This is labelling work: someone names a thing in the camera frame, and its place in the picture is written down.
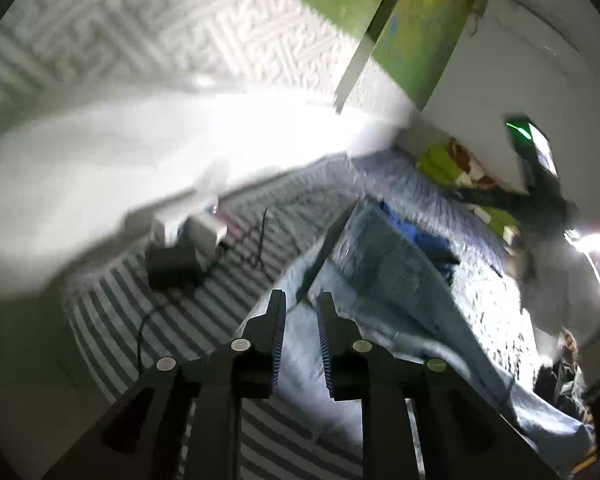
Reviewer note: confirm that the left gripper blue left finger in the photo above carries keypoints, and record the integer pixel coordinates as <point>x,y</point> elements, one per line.
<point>182,419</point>

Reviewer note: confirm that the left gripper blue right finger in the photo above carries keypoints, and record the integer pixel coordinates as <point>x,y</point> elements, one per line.
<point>419,421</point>

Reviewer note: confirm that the light blue denim jeans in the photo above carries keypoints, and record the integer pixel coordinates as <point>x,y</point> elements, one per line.
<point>393,293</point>

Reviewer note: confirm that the striped blue white quilt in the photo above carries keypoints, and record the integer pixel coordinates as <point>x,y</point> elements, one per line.
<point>120,323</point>

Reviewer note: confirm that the black clothes pile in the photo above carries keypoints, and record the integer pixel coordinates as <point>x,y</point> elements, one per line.
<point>560,383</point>

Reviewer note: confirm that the stacked green floral blankets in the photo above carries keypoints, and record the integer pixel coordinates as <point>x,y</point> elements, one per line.
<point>451,165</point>

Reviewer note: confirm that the folded blue grey garment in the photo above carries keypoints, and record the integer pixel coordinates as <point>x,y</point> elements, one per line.
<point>436,248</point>

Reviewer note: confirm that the black power adapter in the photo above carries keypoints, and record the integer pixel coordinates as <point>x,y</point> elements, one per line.
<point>175,267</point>

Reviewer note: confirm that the white power strip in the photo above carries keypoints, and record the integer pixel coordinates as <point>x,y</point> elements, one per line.
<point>196,224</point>

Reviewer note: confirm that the green landscape wall painting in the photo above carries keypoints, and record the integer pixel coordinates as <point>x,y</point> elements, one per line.
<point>417,42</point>

